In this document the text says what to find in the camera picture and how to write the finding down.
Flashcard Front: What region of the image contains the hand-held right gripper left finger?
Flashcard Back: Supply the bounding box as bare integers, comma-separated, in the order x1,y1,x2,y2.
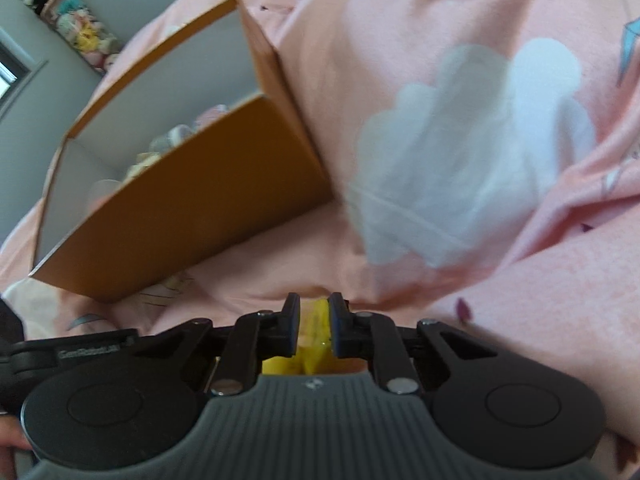
129,293,302,397

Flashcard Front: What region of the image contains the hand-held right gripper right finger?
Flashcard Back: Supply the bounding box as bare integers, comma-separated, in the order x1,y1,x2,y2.
327,292,507,395

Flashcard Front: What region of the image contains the yellow plastic item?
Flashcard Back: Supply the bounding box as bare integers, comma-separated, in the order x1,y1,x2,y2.
262,297,372,377

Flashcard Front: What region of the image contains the orange cardboard box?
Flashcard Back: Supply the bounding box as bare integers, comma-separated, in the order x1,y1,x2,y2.
28,0,337,305

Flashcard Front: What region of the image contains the person's left hand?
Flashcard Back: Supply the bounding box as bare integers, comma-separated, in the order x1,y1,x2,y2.
0,417,33,456

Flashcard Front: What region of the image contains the pale yellow blurred item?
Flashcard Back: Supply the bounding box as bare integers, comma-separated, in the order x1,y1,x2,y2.
122,152,163,181

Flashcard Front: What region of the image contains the pale blurred bottle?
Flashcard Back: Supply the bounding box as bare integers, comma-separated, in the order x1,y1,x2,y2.
149,124,197,155

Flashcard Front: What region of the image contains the pink printed blanket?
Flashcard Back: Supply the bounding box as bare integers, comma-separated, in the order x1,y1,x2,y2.
0,0,640,480

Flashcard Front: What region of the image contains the stack of plush toys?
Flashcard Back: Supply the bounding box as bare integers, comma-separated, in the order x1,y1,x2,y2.
20,0,124,77

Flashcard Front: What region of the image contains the grey window frame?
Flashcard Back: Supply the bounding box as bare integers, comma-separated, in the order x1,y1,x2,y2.
0,27,49,117

